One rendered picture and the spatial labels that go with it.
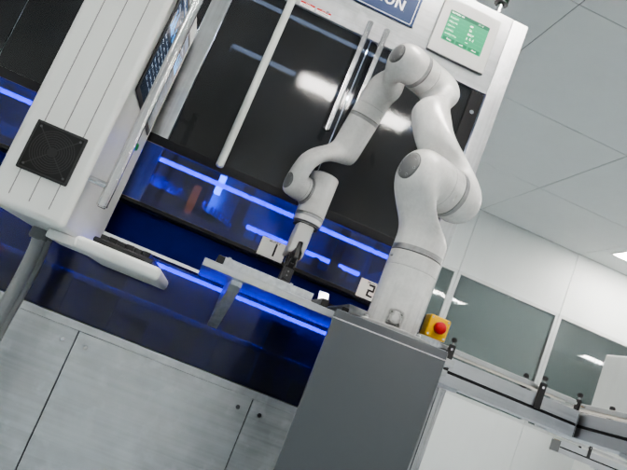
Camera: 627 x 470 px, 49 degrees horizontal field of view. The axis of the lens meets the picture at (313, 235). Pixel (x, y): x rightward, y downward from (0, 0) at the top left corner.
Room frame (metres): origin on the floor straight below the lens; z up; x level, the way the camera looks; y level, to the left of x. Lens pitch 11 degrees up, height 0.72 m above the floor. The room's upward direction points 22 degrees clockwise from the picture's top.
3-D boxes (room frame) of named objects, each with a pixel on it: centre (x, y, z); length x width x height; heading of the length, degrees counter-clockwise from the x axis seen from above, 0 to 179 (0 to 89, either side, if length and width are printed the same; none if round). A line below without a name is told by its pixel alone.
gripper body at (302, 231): (1.92, 0.03, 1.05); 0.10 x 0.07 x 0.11; 8
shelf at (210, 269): (1.97, -0.09, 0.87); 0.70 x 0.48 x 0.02; 98
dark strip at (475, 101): (2.17, -0.34, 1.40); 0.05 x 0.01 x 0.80; 98
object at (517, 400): (2.39, -0.74, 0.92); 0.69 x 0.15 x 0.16; 98
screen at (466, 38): (2.14, -0.22, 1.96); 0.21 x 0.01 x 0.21; 98
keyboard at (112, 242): (1.73, 0.40, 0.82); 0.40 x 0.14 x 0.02; 6
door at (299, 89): (2.09, 0.30, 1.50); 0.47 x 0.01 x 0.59; 98
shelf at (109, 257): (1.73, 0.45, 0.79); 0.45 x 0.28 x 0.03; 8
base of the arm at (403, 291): (1.54, -0.24, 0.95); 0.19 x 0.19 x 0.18
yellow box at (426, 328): (2.21, -0.48, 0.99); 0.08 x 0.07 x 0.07; 8
